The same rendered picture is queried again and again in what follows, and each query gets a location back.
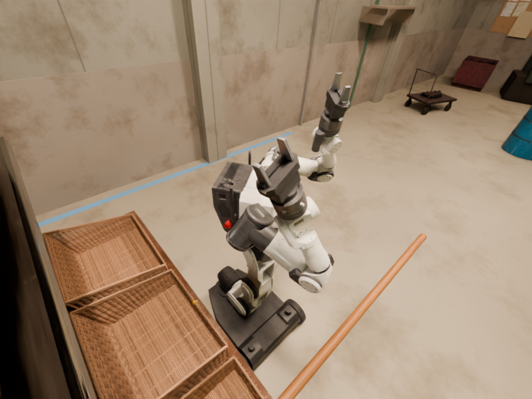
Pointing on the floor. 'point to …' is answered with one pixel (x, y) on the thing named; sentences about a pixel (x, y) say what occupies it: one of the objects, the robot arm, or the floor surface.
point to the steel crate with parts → (474, 73)
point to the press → (518, 85)
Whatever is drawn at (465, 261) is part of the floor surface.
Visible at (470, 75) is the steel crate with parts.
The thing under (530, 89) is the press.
